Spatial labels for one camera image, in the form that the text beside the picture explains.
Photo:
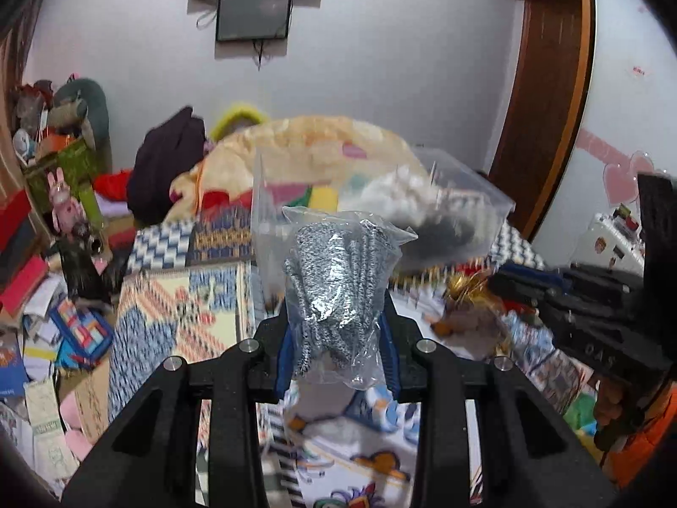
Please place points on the orange fleece blanket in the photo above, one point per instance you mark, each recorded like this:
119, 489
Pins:
300, 150

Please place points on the bag of silver cord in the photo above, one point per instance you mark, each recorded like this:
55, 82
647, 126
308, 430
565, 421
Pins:
337, 269

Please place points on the yellow fuzzy headband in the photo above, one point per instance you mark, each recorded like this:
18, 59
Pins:
237, 116

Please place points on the brown wooden door frame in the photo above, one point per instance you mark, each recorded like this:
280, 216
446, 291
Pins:
544, 112

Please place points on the small wall monitor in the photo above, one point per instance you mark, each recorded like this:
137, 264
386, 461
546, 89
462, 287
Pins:
252, 20

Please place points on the dark purple garment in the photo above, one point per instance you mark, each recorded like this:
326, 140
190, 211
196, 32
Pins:
168, 150

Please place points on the grey green plush toy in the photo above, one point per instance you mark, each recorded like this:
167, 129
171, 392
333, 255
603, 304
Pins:
80, 106

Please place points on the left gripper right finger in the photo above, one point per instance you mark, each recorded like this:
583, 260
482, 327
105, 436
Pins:
529, 457

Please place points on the green cardboard box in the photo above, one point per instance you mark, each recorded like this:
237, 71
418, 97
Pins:
80, 166

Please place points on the patterned patchwork tablecloth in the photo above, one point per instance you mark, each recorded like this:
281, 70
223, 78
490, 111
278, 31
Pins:
323, 445

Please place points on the stack of red boxes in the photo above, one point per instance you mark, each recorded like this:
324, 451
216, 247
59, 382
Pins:
22, 269

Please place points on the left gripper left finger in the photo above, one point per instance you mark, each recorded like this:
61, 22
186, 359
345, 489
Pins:
147, 456

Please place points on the clear plastic storage bin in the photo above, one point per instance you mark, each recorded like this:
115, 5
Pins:
462, 189

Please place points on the pink rabbit figurine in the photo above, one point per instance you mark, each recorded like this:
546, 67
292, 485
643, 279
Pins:
67, 211

